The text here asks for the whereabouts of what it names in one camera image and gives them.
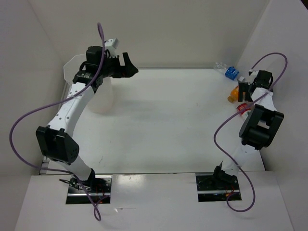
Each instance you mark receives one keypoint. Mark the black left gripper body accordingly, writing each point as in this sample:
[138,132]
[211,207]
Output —
[111,67]

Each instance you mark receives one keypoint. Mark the orange bottle with label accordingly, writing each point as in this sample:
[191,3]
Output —
[233,97]

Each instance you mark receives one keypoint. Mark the clear bottle with blue label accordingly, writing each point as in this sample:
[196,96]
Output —
[228,71]

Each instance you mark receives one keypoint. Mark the red labelled white bottle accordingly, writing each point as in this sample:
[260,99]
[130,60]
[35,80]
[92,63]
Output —
[244,110]

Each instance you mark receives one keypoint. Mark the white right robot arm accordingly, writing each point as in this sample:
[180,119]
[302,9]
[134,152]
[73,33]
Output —
[261,122]

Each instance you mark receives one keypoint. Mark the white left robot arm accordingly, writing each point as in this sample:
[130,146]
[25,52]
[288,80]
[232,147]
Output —
[56,139]

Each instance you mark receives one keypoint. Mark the translucent white plastic bin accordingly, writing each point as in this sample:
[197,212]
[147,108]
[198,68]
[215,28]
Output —
[103,99]

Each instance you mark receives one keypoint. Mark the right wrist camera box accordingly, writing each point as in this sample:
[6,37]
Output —
[253,73]

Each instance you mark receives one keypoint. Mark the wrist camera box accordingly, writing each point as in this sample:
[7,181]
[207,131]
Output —
[253,73]
[111,45]

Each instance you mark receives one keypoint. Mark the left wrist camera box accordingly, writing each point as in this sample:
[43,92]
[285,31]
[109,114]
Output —
[111,45]

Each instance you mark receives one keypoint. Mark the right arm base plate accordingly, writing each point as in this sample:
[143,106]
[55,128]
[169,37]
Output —
[213,190]

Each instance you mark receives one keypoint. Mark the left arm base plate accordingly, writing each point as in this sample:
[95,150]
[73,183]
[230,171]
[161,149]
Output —
[100,194]

